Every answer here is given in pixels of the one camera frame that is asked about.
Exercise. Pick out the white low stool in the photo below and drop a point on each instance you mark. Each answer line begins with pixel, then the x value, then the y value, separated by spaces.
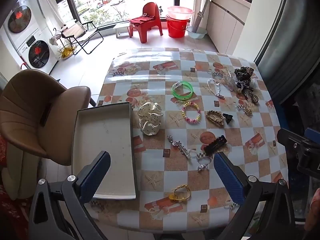
pixel 121 26

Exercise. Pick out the red plastic chair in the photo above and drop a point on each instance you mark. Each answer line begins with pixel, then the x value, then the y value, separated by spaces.
pixel 151 11

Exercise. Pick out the small black claw clip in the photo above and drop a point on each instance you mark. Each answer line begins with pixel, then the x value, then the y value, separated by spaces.
pixel 228 118

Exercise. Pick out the red bucket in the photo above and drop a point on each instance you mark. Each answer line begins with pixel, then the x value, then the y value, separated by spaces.
pixel 176 28

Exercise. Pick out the light blue basin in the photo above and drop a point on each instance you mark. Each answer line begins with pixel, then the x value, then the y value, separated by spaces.
pixel 197 33

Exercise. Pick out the green plastic bangle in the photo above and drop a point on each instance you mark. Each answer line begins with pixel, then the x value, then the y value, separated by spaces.
pixel 191 89

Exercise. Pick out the white washing machine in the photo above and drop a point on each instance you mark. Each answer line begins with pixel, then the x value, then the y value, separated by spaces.
pixel 38 53

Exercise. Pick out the beige cushion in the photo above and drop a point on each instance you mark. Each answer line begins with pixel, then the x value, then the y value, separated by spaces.
pixel 22 175

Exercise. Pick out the black snap hair clip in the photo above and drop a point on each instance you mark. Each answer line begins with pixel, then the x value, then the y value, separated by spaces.
pixel 215 145

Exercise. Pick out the person's right forearm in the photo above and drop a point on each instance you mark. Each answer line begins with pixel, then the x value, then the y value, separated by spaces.
pixel 315 210

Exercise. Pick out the silver spiked hair pin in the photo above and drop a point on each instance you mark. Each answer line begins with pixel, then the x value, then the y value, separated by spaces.
pixel 181 147

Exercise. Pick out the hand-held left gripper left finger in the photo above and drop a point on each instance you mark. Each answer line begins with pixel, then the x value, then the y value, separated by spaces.
pixel 96 175

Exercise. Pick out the white cloth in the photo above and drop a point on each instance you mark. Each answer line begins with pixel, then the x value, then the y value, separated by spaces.
pixel 53 40

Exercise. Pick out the white shallow tray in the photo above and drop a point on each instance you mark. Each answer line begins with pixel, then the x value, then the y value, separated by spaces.
pixel 105 135

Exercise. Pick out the black folding chair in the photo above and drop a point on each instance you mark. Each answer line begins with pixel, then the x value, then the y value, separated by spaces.
pixel 75 31

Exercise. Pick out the white cabinet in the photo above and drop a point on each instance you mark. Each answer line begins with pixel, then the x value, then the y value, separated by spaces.
pixel 225 27

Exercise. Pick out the white polka dot scrunchie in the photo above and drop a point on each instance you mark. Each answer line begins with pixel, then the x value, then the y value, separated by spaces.
pixel 150 120

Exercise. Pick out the clear hair claw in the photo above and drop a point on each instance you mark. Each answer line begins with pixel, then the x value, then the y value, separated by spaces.
pixel 231 82

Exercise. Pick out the brown leather chair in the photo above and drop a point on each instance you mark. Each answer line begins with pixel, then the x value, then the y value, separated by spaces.
pixel 30 110

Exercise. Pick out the pink basin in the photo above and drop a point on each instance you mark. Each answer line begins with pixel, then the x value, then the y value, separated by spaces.
pixel 180 13

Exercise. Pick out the white dryer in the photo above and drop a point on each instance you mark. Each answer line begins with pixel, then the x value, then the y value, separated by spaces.
pixel 20 18

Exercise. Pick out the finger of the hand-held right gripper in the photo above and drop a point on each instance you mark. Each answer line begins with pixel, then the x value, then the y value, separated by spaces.
pixel 313 134
pixel 290 138

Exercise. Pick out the gold braided hair clip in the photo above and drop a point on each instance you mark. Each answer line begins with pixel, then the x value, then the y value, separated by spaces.
pixel 217 120

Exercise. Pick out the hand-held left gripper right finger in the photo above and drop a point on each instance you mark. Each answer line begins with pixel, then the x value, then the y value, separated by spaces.
pixel 228 177

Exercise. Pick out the dark red cloth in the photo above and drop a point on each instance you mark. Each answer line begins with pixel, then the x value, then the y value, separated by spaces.
pixel 142 19

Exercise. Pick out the leopard print hair band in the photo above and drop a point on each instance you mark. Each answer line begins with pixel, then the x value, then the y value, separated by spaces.
pixel 253 97

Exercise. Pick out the red patterned cloth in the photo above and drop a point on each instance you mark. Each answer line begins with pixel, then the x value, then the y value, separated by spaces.
pixel 10 217

